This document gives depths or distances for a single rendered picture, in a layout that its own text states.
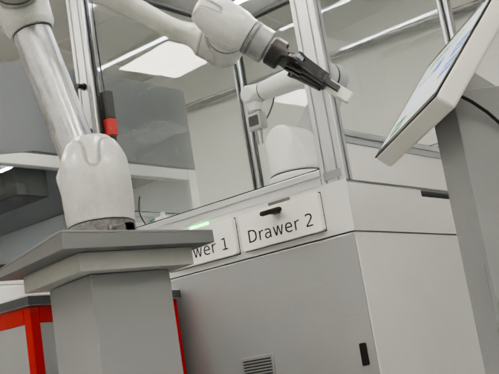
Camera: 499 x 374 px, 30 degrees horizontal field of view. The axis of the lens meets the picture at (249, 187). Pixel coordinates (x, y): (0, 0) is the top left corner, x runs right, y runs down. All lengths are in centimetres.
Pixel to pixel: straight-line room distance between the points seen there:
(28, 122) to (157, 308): 168
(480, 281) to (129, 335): 79
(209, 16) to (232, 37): 8
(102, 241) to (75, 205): 20
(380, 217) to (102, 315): 99
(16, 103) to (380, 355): 176
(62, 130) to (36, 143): 123
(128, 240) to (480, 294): 81
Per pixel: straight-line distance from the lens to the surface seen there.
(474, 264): 220
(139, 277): 204
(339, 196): 257
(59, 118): 238
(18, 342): 257
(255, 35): 231
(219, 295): 283
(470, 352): 299
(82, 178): 210
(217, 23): 231
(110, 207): 208
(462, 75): 201
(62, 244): 188
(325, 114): 262
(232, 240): 277
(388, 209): 272
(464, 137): 217
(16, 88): 362
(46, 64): 244
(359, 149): 267
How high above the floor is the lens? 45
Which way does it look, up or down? 11 degrees up
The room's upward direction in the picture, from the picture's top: 9 degrees counter-clockwise
